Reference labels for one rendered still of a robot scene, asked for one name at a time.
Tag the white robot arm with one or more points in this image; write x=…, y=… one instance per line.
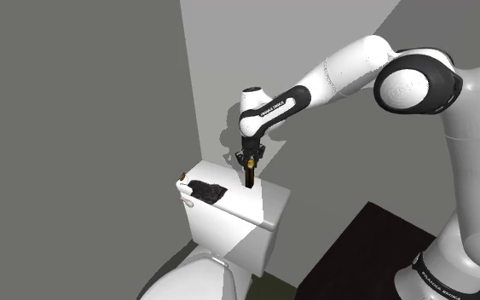
x=476, y=137

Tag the small brown round object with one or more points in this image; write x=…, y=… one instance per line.
x=182, y=177

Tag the dark brown bottle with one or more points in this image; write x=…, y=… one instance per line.
x=249, y=178

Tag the black crumpled cloth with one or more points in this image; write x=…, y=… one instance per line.
x=207, y=191

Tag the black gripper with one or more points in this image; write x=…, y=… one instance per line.
x=250, y=150

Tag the white toilet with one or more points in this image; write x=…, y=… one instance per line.
x=239, y=216

